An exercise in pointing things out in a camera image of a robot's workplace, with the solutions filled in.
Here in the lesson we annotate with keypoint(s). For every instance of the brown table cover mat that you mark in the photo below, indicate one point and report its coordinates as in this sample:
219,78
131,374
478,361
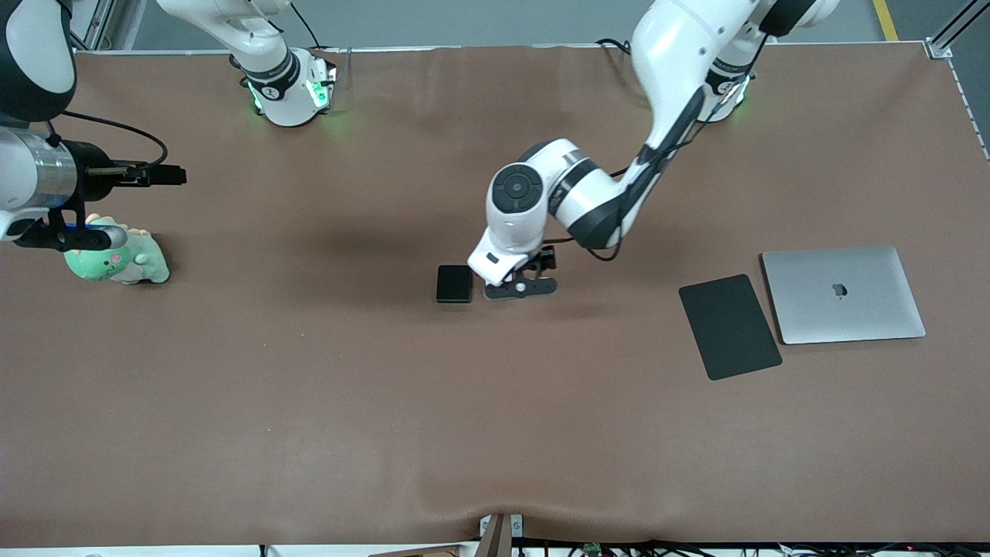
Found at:
309,402

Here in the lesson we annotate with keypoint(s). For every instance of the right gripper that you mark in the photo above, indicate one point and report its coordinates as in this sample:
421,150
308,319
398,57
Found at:
98,172

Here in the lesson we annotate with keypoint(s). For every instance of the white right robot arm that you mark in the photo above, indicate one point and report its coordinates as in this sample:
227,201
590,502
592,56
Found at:
282,85

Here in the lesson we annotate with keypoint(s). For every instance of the small green connector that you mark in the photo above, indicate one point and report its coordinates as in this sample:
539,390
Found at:
592,548

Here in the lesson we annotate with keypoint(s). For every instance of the aluminium frame profile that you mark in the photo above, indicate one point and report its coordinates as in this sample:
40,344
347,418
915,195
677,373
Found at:
100,23
955,27

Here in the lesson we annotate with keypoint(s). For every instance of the small black box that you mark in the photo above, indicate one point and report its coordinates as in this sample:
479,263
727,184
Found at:
454,284

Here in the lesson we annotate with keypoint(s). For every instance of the black mouse pad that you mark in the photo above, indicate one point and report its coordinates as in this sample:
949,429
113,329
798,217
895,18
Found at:
731,329

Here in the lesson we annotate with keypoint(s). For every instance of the grey metal bracket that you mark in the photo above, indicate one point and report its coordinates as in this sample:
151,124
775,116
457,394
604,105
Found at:
514,526

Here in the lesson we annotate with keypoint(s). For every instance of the green dinosaur plush toy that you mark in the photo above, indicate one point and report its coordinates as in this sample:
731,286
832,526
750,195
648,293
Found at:
131,263

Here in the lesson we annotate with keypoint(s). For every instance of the silver closed laptop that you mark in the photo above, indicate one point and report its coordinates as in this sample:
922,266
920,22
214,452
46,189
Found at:
820,309

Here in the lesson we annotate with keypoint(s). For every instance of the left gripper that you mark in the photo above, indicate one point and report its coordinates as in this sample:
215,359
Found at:
546,259

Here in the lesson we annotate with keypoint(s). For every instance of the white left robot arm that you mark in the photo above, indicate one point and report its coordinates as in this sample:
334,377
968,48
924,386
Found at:
681,62

